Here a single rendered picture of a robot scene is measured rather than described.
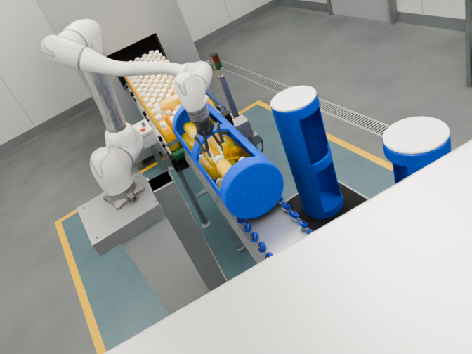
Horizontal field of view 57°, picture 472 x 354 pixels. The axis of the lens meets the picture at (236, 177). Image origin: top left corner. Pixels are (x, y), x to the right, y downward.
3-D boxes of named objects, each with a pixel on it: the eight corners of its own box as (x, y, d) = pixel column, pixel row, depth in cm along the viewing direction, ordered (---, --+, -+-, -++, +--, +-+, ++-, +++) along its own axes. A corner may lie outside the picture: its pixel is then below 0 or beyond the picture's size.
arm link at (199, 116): (208, 105, 185) (213, 116, 188) (201, 98, 192) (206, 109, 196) (189, 114, 184) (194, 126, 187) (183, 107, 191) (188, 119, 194)
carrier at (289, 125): (301, 220, 303) (343, 218, 292) (266, 116, 253) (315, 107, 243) (305, 193, 324) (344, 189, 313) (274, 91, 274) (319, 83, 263)
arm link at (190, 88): (204, 110, 182) (211, 95, 192) (189, 78, 173) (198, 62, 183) (181, 115, 186) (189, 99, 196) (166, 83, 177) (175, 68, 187)
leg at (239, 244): (239, 253, 319) (209, 189, 284) (236, 248, 324) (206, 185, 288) (246, 249, 320) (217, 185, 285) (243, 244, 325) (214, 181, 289)
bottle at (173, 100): (182, 93, 291) (158, 106, 289) (181, 88, 285) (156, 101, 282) (187, 101, 290) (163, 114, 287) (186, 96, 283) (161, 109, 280)
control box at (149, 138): (145, 149, 275) (138, 136, 269) (138, 138, 292) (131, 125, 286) (159, 142, 277) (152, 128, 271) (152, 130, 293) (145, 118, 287)
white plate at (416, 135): (413, 109, 209) (413, 112, 210) (369, 138, 203) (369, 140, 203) (463, 128, 187) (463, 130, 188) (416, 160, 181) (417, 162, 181)
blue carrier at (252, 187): (234, 230, 195) (217, 179, 180) (180, 151, 266) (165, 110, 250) (289, 203, 201) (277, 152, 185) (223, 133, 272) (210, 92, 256)
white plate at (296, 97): (267, 114, 252) (267, 115, 253) (314, 105, 242) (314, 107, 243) (274, 90, 273) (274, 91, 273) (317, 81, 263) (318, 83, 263)
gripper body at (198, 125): (194, 125, 188) (202, 142, 193) (211, 116, 189) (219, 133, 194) (189, 119, 194) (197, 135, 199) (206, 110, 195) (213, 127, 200)
